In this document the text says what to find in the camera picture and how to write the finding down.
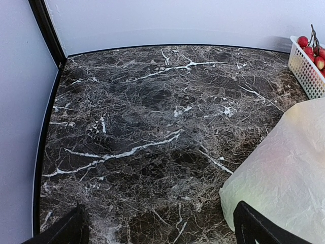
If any white plastic basket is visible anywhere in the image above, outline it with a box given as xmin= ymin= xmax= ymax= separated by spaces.
xmin=288 ymin=36 xmax=324 ymax=99

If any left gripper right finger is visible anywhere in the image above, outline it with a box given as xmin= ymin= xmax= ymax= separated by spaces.
xmin=233 ymin=200 xmax=293 ymax=244

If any left black frame post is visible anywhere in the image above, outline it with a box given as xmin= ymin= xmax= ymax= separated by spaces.
xmin=28 ymin=0 xmax=67 ymax=69

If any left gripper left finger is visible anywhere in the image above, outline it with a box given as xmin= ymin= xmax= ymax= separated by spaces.
xmin=23 ymin=203 xmax=89 ymax=244

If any red cherry bunch toy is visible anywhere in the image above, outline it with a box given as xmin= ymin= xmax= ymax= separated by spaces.
xmin=297 ymin=24 xmax=324 ymax=77

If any banana print plastic bag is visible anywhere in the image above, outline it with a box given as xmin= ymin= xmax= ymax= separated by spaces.
xmin=219 ymin=98 xmax=324 ymax=243

